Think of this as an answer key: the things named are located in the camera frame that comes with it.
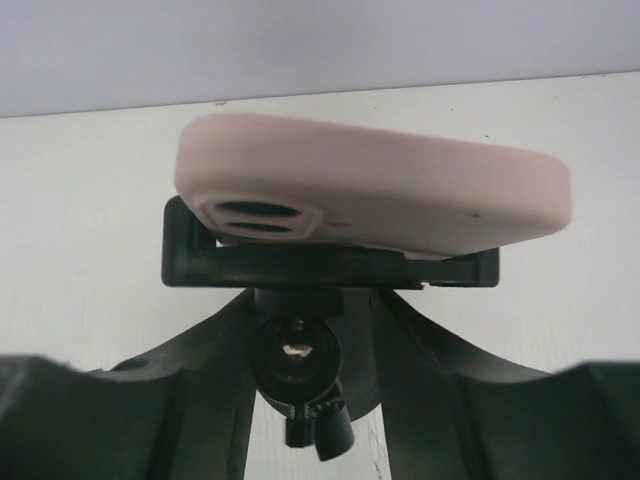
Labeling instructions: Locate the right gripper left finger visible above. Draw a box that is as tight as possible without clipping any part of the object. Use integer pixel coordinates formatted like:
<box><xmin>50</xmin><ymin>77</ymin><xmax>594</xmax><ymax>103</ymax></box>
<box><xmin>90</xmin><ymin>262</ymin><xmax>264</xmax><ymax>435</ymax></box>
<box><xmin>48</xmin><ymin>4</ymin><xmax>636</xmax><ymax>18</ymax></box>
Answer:
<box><xmin>1</xmin><ymin>292</ymin><xmax>255</xmax><ymax>479</ymax></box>

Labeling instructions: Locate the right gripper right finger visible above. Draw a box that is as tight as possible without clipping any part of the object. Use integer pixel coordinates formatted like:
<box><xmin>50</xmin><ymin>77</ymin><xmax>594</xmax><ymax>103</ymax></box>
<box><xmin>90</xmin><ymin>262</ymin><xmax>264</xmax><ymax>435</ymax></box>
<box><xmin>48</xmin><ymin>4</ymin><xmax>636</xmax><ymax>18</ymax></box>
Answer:
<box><xmin>370</xmin><ymin>292</ymin><xmax>639</xmax><ymax>479</ymax></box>

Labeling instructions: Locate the black clamp tripod stand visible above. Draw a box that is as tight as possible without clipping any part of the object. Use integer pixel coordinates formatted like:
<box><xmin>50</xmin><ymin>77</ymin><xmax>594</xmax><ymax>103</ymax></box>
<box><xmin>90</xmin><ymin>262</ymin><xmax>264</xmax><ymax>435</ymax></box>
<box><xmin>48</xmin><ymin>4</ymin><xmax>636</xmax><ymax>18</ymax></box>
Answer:
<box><xmin>161</xmin><ymin>197</ymin><xmax>500</xmax><ymax>460</ymax></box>

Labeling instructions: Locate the pink phone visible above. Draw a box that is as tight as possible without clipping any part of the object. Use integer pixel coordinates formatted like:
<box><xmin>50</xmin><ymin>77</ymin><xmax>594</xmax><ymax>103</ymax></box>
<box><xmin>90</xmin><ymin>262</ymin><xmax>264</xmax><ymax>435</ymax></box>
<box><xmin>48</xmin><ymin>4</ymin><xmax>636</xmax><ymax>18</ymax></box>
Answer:
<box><xmin>174</xmin><ymin>113</ymin><xmax>572</xmax><ymax>259</ymax></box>

